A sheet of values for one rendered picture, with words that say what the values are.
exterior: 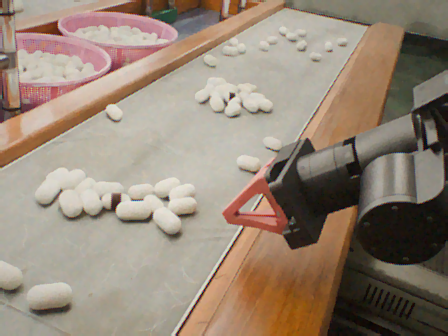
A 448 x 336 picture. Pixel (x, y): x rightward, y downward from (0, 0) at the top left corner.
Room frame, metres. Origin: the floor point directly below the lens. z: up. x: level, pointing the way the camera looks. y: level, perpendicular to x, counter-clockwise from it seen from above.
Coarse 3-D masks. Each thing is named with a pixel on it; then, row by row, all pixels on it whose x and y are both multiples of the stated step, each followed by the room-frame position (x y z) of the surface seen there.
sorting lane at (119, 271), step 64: (192, 64) 1.00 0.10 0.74; (256, 64) 1.07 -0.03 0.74; (320, 64) 1.16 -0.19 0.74; (128, 128) 0.65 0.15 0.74; (192, 128) 0.69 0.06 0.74; (256, 128) 0.73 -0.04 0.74; (0, 192) 0.44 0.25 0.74; (0, 256) 0.34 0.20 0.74; (64, 256) 0.35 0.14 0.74; (128, 256) 0.37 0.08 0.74; (192, 256) 0.39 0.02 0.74; (0, 320) 0.27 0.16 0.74; (64, 320) 0.28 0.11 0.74; (128, 320) 0.29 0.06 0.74
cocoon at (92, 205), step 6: (84, 192) 0.44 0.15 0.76; (90, 192) 0.44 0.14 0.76; (96, 192) 0.45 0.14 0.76; (84, 198) 0.43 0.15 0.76; (90, 198) 0.43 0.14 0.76; (96, 198) 0.43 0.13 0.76; (84, 204) 0.42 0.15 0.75; (90, 204) 0.42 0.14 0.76; (96, 204) 0.42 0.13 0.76; (102, 204) 0.43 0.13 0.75; (90, 210) 0.42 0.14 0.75; (96, 210) 0.42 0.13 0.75
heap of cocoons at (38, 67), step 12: (24, 60) 0.85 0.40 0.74; (36, 60) 0.87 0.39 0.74; (48, 60) 0.88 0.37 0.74; (60, 60) 0.88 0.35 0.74; (72, 60) 0.90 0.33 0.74; (24, 72) 0.80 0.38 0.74; (36, 72) 0.81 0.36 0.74; (48, 72) 0.81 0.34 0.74; (60, 72) 0.83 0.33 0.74; (72, 72) 0.83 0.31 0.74; (84, 72) 0.84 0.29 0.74; (96, 72) 0.88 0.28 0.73; (0, 96) 0.70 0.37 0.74
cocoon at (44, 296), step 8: (32, 288) 0.29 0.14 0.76; (40, 288) 0.29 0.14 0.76; (48, 288) 0.29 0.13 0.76; (56, 288) 0.29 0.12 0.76; (64, 288) 0.29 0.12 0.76; (32, 296) 0.28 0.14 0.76; (40, 296) 0.28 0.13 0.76; (48, 296) 0.28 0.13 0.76; (56, 296) 0.29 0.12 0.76; (64, 296) 0.29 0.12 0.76; (32, 304) 0.28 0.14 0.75; (40, 304) 0.28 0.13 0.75; (48, 304) 0.28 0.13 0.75; (56, 304) 0.28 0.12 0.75; (64, 304) 0.29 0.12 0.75
